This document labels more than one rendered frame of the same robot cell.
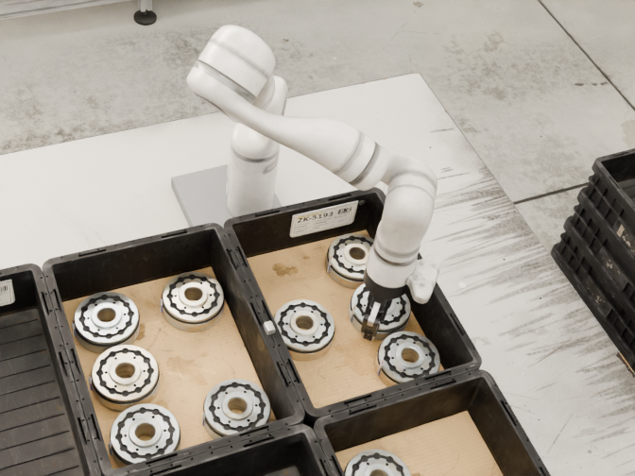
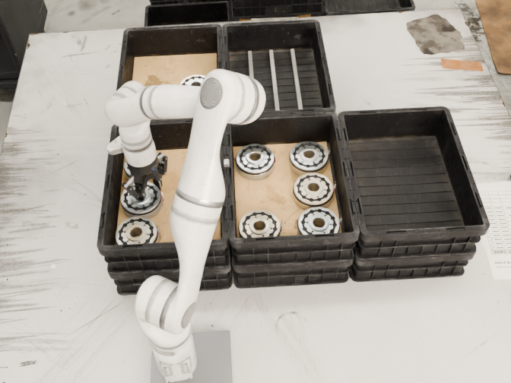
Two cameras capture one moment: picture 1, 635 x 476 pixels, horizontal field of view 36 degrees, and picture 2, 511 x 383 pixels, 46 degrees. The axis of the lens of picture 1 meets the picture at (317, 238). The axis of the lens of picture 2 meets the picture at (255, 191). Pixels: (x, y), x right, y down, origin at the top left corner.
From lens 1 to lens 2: 176 cm
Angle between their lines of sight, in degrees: 75
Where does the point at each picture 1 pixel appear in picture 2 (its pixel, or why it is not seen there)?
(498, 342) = (60, 222)
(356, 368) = (174, 175)
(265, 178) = not seen: hidden behind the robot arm
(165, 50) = not seen: outside the picture
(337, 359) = not seen: hidden behind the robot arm
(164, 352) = (285, 207)
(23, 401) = (372, 197)
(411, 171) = (123, 97)
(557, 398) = (51, 183)
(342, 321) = (167, 204)
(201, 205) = (217, 369)
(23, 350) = (372, 227)
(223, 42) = (238, 77)
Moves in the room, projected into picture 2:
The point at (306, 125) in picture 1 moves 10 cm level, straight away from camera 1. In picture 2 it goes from (189, 89) to (163, 122)
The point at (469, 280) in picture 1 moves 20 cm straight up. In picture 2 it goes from (45, 268) to (20, 226)
